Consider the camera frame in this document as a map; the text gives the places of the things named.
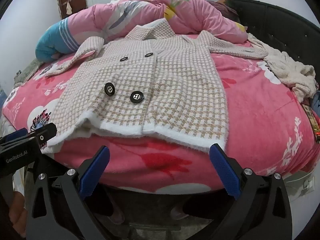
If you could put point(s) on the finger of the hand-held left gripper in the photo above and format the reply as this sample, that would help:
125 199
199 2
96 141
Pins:
46 132
16 135

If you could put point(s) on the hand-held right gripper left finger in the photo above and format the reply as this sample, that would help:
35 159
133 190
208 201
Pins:
96 172

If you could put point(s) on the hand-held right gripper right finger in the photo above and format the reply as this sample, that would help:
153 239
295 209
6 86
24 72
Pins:
225 172

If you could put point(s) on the beige checked coat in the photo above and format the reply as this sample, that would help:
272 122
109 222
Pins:
175 80

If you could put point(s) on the person's left hand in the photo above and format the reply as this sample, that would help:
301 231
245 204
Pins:
17 212

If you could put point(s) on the white printed bed sheet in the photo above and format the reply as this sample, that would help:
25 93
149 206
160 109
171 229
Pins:
5 125

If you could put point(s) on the blue plastic box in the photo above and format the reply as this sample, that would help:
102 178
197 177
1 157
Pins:
3 96

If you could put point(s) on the grey patterned cloth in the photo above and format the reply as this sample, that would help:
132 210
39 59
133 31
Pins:
26 72

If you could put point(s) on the pink floral bed blanket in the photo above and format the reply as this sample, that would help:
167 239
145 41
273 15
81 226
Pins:
255 110

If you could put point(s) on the brown patterned box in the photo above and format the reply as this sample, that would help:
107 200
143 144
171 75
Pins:
311 120

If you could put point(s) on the cream fluffy garment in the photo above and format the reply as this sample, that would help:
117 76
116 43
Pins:
292 72

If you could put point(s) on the small hanging ornament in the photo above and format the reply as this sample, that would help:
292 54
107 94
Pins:
68 8

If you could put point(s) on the pink printed duvet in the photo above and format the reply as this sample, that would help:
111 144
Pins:
200 17

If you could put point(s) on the black padded headboard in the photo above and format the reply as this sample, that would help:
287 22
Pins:
287 25

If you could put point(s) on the dark maroon cloth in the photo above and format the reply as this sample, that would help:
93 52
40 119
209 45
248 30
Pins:
225 8

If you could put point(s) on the white wall socket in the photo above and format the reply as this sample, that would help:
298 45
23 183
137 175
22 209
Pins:
308 183

